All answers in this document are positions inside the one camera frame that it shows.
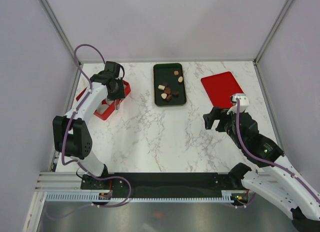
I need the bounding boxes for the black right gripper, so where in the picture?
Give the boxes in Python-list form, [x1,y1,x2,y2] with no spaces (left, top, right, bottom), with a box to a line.
[202,106,244,149]

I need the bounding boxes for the metal tongs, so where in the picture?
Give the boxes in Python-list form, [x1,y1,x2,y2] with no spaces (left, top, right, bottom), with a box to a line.
[106,99,122,111]

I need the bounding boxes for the red box lid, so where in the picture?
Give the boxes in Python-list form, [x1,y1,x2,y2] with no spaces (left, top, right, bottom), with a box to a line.
[200,71,245,109]

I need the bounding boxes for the dark round chocolate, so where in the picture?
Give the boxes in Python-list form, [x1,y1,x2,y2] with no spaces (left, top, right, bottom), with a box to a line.
[172,91,179,97]

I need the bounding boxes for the dark brown square chocolate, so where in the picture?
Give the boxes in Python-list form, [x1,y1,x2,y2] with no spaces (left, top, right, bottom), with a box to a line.
[165,94,173,102]

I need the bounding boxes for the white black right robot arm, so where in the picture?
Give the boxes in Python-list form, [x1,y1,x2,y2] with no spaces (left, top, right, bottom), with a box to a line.
[203,107,320,232]

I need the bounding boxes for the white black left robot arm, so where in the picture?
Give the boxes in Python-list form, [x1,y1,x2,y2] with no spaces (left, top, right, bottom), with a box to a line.
[52,61,125,189]

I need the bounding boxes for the white paper cup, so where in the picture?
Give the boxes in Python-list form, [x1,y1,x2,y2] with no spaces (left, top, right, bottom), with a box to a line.
[97,104,109,114]

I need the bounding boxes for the dark green tray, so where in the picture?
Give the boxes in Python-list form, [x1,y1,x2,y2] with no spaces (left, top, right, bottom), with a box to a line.
[153,63,187,107]

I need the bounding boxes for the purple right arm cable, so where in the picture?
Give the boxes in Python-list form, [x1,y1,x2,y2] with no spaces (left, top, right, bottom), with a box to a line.
[234,98,320,203]

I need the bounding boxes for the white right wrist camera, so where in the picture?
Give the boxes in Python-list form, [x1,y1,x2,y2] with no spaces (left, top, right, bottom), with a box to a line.
[226,93,250,115]

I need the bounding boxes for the white slotted cable duct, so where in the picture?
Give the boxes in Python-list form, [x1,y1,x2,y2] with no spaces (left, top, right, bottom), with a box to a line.
[45,190,249,203]

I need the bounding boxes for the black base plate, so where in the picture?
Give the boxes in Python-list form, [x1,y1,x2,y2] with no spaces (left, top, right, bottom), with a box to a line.
[80,172,245,198]

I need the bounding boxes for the aluminium frame rail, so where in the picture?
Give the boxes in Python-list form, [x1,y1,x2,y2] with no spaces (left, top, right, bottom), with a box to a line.
[34,170,85,192]

